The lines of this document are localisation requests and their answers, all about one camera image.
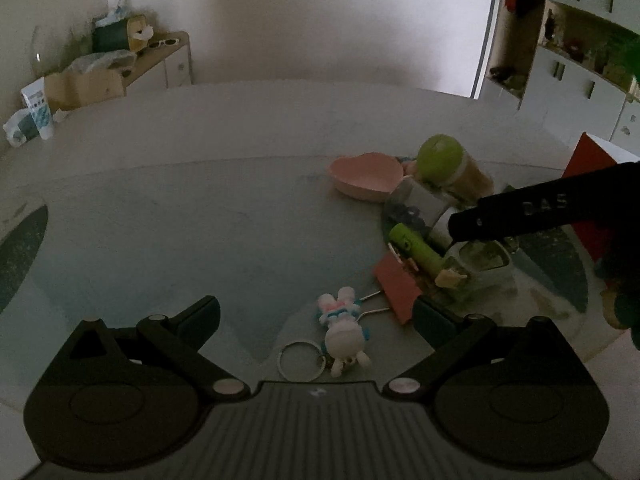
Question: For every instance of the wooden top cabinet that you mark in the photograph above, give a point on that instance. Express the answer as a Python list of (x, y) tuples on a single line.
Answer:
[(170, 62)]

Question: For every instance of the white ceramic cup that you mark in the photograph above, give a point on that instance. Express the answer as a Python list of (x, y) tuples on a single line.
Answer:
[(487, 265)]

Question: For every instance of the crumpled plastic bag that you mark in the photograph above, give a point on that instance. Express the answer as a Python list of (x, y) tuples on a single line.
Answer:
[(100, 60)]

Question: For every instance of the cup with green lid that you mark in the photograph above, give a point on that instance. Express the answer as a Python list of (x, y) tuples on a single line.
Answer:
[(440, 157)]

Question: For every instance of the clear jar with blue beads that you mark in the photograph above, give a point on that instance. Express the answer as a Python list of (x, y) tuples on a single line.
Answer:
[(412, 200)]

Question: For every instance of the green plastic tube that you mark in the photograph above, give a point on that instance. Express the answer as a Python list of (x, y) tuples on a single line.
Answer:
[(415, 247)]

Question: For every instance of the white shelf unit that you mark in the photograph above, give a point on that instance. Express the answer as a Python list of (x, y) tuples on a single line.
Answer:
[(575, 65)]

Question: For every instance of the pink heart-shaped bowl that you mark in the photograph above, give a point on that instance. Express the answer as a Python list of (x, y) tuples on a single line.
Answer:
[(365, 175)]

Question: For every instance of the brown cardboard box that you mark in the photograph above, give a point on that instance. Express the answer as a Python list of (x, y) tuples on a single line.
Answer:
[(82, 87)]

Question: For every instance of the red cardboard box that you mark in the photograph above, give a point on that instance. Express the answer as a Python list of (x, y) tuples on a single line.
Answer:
[(587, 160)]

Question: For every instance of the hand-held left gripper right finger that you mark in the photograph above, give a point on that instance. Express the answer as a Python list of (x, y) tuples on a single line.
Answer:
[(434, 326)]

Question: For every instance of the small toy figure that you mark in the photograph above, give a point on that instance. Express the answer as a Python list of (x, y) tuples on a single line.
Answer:
[(450, 276)]

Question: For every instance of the green tissue box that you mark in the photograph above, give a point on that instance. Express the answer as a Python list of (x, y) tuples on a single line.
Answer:
[(112, 36)]

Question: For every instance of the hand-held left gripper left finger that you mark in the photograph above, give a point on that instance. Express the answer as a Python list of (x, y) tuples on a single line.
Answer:
[(201, 321)]

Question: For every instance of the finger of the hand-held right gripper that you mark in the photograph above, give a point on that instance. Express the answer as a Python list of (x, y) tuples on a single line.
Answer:
[(530, 207)]

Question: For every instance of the white roll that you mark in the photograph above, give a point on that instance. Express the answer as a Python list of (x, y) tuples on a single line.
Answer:
[(442, 225)]

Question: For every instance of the white and teal packet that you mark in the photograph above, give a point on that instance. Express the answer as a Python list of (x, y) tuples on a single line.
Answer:
[(19, 130)]

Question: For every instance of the white sunglasses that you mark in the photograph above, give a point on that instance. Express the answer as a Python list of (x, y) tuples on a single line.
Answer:
[(162, 43)]

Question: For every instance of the white tube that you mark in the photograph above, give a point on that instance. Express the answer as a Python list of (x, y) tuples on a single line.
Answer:
[(39, 110)]

